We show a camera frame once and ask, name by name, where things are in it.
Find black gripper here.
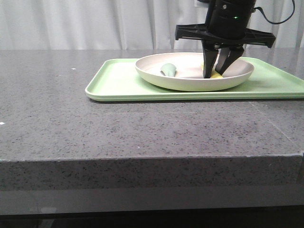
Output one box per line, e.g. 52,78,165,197
175,0,276,78

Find yellow plastic fork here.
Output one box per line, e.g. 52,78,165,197
210,69,223,79

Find beige round plate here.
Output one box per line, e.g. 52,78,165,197
135,52,254,92

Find sage green spoon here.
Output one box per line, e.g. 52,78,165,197
161,63,177,77

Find light green rectangular tray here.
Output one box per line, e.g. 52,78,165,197
85,57,304,102

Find white pleated curtain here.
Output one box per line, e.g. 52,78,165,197
0,0,304,51

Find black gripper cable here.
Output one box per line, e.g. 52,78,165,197
253,0,295,25

